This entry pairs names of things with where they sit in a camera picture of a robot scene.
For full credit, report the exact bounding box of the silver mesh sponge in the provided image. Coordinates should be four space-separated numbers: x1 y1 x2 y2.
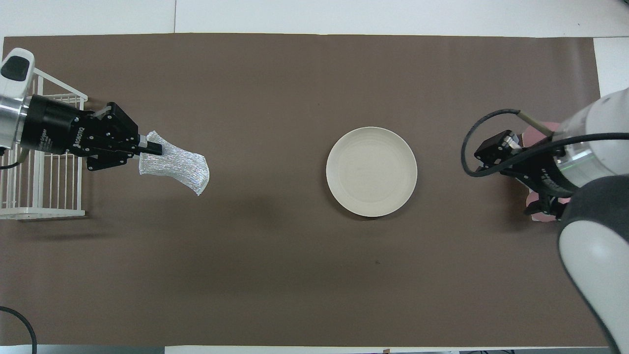
139 130 210 196

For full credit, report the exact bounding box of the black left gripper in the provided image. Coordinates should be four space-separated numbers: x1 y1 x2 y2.
21 94 163 172

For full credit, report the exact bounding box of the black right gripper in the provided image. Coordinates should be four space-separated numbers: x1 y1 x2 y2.
474 129 573 220

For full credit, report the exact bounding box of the cream round plate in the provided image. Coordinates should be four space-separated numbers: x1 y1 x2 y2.
326 127 418 218

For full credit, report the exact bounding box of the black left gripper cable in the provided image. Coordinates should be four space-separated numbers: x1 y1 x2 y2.
0 306 37 354

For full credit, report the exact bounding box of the white wire basket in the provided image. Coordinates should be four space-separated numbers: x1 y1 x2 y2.
0 66 88 220

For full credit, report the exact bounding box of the brown table mat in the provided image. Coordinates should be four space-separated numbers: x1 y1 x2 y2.
0 33 627 347

